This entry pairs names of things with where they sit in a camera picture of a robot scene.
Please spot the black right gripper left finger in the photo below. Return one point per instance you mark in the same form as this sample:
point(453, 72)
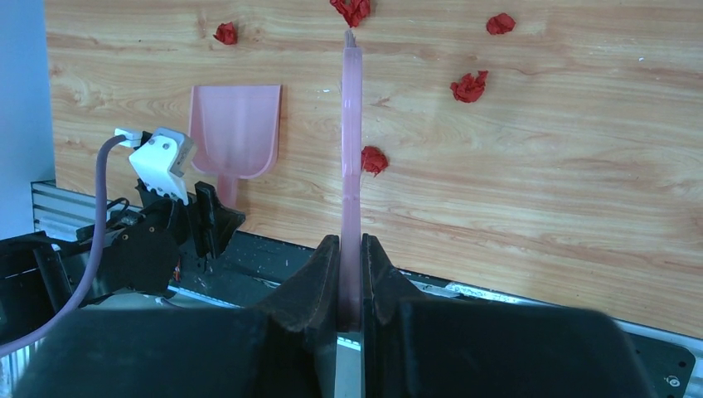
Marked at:
point(283, 346)

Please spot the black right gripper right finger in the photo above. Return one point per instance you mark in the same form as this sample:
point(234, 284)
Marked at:
point(418, 345)

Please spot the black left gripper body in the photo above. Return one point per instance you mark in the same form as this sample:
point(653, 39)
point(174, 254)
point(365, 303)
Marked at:
point(165, 241)

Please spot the pink plastic dustpan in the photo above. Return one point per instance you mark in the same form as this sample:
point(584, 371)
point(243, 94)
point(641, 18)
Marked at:
point(236, 131)

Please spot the pink hand brush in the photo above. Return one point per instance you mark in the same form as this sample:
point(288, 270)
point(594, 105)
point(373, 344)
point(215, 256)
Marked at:
point(349, 284)

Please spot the red paper scrap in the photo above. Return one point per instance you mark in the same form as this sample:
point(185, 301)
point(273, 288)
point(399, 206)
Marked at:
point(352, 11)
point(226, 33)
point(500, 24)
point(470, 88)
point(373, 160)

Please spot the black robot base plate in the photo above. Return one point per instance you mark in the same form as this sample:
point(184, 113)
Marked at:
point(35, 286)

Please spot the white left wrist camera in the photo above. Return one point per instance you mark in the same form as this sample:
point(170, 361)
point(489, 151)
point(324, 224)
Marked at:
point(159, 158)

